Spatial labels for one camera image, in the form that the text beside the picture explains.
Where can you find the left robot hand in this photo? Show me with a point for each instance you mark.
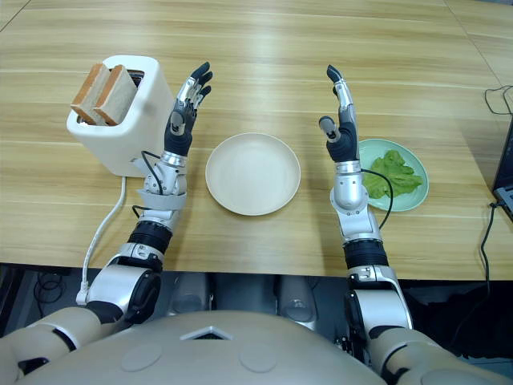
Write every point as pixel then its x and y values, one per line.
pixel 179 134

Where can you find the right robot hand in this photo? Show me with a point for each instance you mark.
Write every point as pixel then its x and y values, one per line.
pixel 345 140

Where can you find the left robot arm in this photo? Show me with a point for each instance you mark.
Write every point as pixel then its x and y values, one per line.
pixel 120 288

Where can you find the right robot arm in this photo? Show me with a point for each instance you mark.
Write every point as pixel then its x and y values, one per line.
pixel 372 280

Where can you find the green lettuce leaf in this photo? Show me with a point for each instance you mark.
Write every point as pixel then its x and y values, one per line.
pixel 390 174

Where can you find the cream toaster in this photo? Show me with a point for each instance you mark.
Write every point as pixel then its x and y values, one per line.
pixel 120 136

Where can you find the bread slice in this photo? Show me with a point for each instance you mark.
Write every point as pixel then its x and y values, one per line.
pixel 89 96
pixel 114 98

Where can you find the cream plate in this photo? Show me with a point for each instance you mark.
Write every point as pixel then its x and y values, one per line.
pixel 253 174

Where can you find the green plate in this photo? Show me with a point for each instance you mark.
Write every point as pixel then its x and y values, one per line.
pixel 417 192

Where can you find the black laptop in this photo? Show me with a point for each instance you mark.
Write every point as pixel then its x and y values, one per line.
pixel 505 168

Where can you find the robot body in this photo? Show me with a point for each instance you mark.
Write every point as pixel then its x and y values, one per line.
pixel 208 349

